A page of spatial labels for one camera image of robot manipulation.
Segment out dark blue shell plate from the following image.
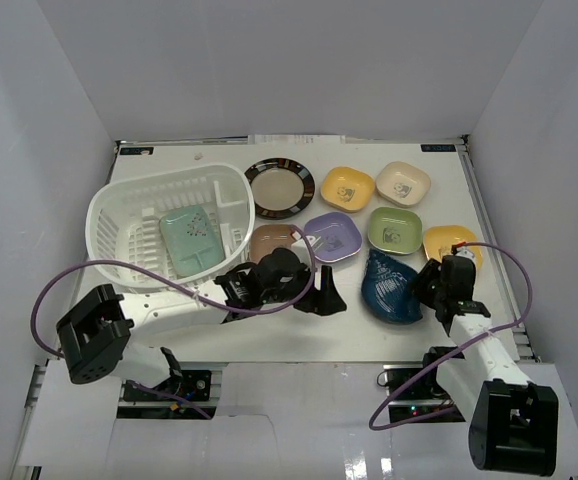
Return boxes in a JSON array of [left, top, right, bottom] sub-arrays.
[[360, 249, 423, 325]]

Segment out teal rectangular divided plate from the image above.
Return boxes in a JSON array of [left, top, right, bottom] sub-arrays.
[[159, 206, 224, 277]]

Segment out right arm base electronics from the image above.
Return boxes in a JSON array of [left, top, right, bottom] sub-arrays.
[[376, 362, 465, 424]]

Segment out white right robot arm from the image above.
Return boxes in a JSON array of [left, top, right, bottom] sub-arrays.
[[408, 255, 559, 477]]

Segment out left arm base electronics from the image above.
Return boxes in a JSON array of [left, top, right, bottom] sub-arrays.
[[116, 370, 217, 421]]

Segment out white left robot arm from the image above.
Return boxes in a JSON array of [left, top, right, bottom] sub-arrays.
[[56, 247, 347, 399]]

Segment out white plastic dish bin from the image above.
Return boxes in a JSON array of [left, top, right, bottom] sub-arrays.
[[85, 164, 255, 289]]

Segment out brown square panda dish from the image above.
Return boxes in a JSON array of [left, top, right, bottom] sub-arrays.
[[249, 224, 300, 263]]

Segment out yellow square dish right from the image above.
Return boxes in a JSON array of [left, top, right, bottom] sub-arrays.
[[422, 225, 478, 262]]

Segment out purple square panda dish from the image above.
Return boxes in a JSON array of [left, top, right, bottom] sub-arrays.
[[304, 212, 363, 263]]

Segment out green square panda dish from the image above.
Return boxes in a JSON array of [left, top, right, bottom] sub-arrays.
[[367, 207, 422, 255]]

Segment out round black rimmed plate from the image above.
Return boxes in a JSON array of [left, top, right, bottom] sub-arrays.
[[244, 157, 316, 220]]

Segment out yellow square panda dish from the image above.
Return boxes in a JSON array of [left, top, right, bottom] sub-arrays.
[[320, 167, 375, 213]]

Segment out cream square panda dish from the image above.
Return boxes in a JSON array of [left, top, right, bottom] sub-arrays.
[[375, 161, 431, 208]]

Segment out papers at table back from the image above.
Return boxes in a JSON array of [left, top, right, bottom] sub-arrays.
[[248, 134, 346, 145]]

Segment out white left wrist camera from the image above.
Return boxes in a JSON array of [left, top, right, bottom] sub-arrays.
[[289, 232, 324, 264]]

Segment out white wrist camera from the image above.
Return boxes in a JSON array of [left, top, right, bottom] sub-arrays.
[[451, 244, 477, 263], [289, 232, 324, 264]]

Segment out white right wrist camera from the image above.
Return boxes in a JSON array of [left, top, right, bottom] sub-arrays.
[[451, 244, 477, 263]]

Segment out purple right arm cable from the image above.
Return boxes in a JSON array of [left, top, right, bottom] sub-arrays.
[[368, 242, 536, 432]]

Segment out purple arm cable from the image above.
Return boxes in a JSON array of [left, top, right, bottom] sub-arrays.
[[368, 242, 536, 432], [30, 223, 316, 419]]

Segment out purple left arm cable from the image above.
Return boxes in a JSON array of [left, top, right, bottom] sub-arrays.
[[30, 223, 316, 419]]

